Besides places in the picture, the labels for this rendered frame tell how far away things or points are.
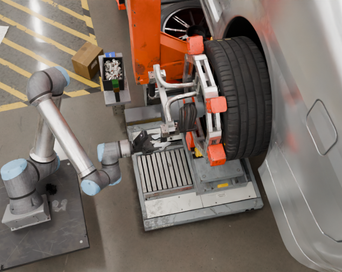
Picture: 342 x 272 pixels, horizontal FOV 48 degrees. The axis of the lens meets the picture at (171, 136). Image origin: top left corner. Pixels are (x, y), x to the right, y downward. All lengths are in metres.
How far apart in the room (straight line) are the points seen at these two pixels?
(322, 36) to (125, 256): 1.86
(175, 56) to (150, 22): 0.37
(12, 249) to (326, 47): 1.96
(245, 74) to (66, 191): 1.33
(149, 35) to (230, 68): 0.59
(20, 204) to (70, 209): 0.31
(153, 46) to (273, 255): 1.56
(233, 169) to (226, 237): 0.47
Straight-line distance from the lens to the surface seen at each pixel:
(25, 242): 2.48
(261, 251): 2.74
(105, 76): 2.64
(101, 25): 3.71
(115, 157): 1.99
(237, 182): 2.67
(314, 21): 1.44
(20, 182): 2.31
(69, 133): 1.94
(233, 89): 1.82
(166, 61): 2.48
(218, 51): 1.93
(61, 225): 2.45
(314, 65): 1.42
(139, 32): 2.22
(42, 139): 2.27
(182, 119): 1.85
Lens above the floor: 2.59
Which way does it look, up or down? 61 degrees down
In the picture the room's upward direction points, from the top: 4 degrees clockwise
